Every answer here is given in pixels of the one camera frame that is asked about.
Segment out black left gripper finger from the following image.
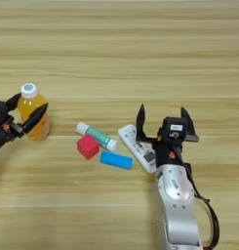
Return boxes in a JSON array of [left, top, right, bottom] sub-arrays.
[[22, 103, 49, 135], [5, 92, 22, 112]]

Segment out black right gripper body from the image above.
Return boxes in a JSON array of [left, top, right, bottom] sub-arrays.
[[137, 128, 200, 169]]

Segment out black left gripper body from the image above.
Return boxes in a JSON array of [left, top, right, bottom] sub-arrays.
[[0, 120, 26, 154]]

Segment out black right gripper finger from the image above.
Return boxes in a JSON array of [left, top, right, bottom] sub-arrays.
[[136, 104, 147, 141], [179, 106, 197, 136]]

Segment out orange juice bottle white cap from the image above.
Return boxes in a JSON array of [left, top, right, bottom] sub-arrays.
[[17, 82, 51, 142]]

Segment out white green toothpaste tube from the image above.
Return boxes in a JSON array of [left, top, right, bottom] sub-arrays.
[[75, 121, 119, 152]]

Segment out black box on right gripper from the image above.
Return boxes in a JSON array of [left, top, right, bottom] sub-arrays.
[[161, 116, 189, 143]]

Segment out white remote control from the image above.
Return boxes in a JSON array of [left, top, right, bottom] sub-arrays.
[[117, 123, 158, 175]]

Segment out blue rectangular block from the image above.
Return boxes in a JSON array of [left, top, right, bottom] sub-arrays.
[[99, 149, 135, 171]]

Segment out red cube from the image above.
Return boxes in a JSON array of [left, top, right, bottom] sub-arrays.
[[76, 133, 101, 161]]

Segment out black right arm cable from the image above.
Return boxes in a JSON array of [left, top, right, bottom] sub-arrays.
[[185, 162, 220, 250]]

